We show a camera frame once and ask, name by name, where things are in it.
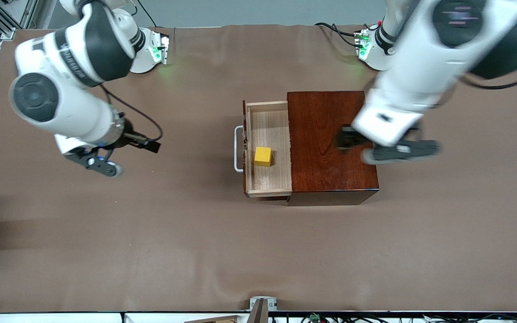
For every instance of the dark wooden cabinet box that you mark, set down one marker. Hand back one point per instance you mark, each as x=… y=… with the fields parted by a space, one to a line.
x=317 y=134

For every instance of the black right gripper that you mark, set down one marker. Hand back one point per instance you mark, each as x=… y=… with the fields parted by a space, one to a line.
x=128 y=136

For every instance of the table cover cloth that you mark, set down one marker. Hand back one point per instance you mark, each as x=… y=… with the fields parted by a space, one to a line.
x=151 y=224

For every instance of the yellow wooden block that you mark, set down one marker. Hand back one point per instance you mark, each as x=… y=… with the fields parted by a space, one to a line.
x=263 y=156

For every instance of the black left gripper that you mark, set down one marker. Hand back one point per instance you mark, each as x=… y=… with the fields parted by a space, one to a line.
x=346 y=138

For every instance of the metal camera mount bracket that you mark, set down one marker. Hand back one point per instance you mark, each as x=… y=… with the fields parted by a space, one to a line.
x=258 y=309

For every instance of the aluminium frame profile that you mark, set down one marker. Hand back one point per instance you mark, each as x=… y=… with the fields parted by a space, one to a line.
x=8 y=32

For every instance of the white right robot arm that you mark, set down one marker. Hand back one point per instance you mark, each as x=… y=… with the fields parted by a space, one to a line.
x=74 y=112

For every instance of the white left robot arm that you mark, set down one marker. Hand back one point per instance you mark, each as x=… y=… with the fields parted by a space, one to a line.
x=420 y=67

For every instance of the tan wooden board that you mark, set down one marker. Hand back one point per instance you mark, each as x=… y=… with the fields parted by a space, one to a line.
x=218 y=320

